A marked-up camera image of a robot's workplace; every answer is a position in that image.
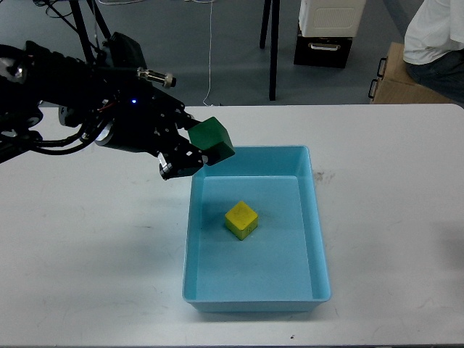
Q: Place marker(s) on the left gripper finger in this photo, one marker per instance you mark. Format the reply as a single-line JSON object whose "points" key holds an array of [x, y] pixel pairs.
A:
{"points": [[181, 119], [182, 161]]}

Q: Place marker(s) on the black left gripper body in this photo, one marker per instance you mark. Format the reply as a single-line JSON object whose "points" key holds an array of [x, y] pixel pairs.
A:
{"points": [[143, 120]]}

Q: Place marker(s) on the green cube block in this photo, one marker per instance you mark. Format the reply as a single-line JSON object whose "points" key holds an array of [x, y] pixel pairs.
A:
{"points": [[212, 139]]}

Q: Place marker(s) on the yellow cube block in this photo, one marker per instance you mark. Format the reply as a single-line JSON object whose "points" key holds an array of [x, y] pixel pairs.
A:
{"points": [[241, 220]]}

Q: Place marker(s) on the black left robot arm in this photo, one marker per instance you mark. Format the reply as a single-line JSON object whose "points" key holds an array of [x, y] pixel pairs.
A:
{"points": [[83, 90]]}

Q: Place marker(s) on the black storage box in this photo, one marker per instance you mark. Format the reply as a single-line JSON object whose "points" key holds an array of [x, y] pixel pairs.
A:
{"points": [[322, 51]]}

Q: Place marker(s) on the white appliance box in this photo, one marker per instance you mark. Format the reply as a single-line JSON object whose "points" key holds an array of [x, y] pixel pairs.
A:
{"points": [[330, 18]]}

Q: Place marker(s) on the brown cardboard box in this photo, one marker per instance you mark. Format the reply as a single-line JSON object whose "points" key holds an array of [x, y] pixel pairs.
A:
{"points": [[393, 85]]}

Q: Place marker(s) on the black tripod legs left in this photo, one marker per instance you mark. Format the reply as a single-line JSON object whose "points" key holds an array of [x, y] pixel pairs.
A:
{"points": [[93, 48]]}

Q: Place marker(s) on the black tripod legs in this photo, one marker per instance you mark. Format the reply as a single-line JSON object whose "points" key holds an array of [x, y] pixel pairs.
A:
{"points": [[93, 48], [270, 24]]}

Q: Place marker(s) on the black tripod legs centre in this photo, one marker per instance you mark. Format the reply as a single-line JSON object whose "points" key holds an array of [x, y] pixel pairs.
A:
{"points": [[270, 24]]}

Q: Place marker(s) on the blue plastic bin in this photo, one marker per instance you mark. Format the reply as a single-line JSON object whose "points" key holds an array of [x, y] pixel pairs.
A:
{"points": [[281, 265]]}

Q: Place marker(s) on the seated person white shirt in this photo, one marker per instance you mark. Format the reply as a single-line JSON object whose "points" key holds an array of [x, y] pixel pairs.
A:
{"points": [[433, 48]]}

